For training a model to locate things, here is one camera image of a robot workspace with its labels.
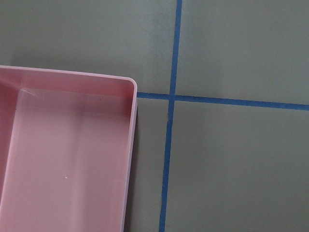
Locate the blue tape strip right crosswise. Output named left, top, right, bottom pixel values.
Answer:
left=158, top=0, right=183, bottom=232

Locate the pink plastic bin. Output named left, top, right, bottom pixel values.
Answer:
left=0, top=66, right=137, bottom=232

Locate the blue tape strip lengthwise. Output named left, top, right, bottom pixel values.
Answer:
left=137, top=92, right=309, bottom=111

